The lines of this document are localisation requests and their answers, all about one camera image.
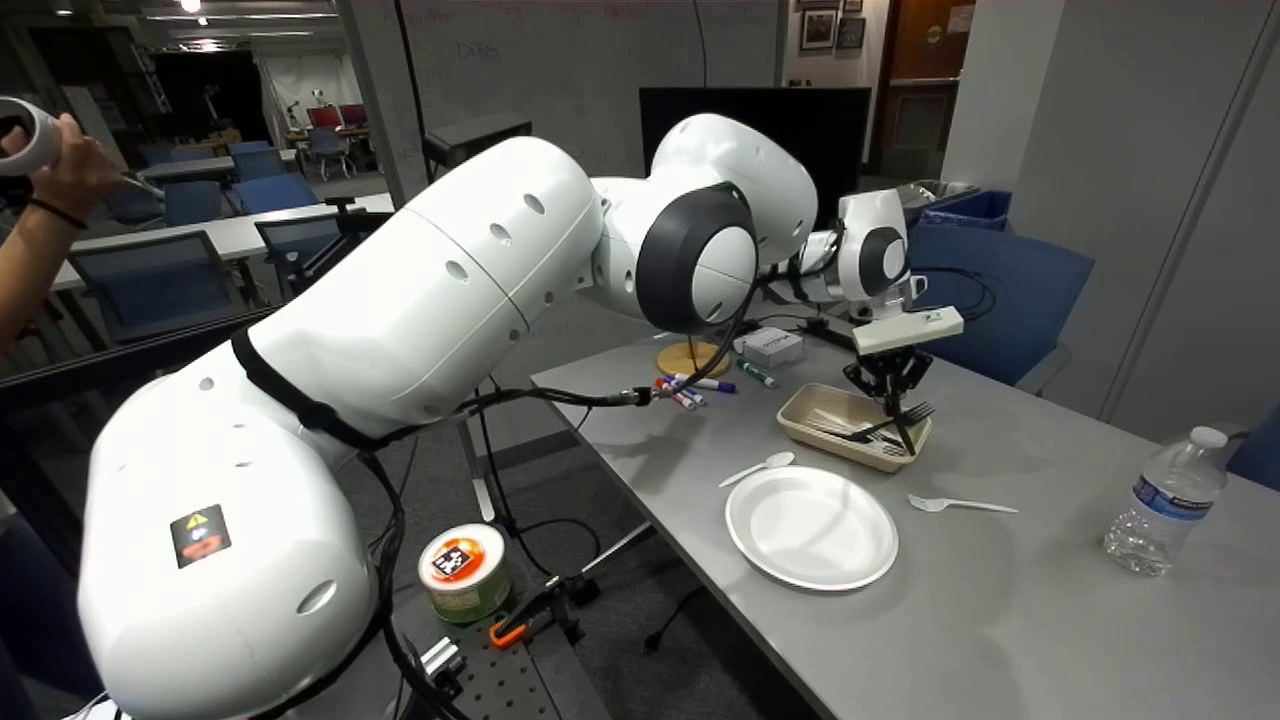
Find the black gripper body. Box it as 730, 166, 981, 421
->
841, 343, 936, 405

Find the white VR controller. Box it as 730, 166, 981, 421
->
0, 91, 69, 180

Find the operator forearm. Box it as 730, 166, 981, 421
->
0, 196, 92, 352

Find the beige rectangular tray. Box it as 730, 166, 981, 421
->
774, 380, 936, 476

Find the operator hand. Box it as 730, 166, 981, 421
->
24, 112, 135, 223

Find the white plastic fork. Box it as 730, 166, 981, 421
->
906, 493, 1021, 521

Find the small white box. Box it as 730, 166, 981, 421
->
732, 326, 810, 372

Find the white paper plate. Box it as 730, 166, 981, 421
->
721, 462, 906, 595

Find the blue office chair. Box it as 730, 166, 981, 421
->
1226, 402, 1280, 493
906, 216, 1095, 392

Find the grey trash bin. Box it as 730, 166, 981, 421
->
900, 180, 952, 223

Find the blue bin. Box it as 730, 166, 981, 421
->
915, 188, 1018, 234

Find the wooden mug tree stand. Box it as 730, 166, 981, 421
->
648, 334, 739, 386

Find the red marker pen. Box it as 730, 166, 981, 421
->
651, 380, 703, 417

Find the black monitor screen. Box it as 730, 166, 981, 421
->
638, 83, 877, 223

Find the clear plastic water bottle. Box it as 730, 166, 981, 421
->
1099, 421, 1232, 584

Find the orange black clamp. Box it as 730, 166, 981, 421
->
481, 572, 591, 655

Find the black perforated mounting board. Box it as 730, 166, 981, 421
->
385, 584, 634, 720

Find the silver metal fitting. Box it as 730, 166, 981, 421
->
416, 632, 469, 690

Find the black boom stand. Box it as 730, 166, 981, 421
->
283, 196, 403, 292

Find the dark blue background chair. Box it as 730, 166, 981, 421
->
253, 211, 365, 304
69, 234, 264, 343
225, 137, 323, 216

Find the white background table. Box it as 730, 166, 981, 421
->
54, 196, 403, 292

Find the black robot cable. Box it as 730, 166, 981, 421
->
234, 266, 753, 720

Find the black camera on tripod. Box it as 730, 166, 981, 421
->
420, 115, 531, 178

